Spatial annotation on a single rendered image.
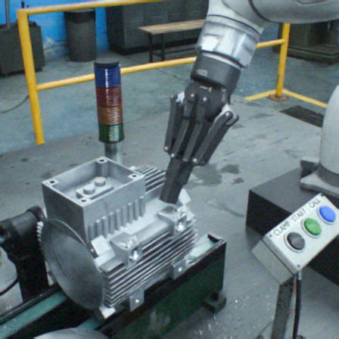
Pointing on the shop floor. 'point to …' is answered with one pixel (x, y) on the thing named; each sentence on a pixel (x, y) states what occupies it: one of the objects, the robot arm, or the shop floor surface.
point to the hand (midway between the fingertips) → (174, 181)
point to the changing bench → (169, 32)
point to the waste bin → (81, 35)
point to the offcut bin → (10, 37)
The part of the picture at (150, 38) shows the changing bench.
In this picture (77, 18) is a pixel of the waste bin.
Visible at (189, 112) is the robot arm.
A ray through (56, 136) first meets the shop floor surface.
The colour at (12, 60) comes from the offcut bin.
